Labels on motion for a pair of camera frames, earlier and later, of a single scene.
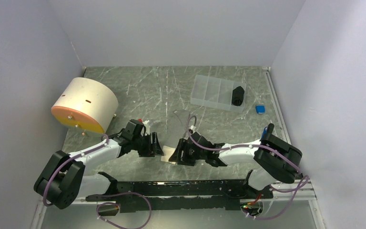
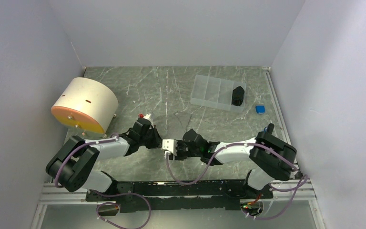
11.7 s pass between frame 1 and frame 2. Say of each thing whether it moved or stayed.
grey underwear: moved
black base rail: stayed
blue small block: stayed
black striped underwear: stayed
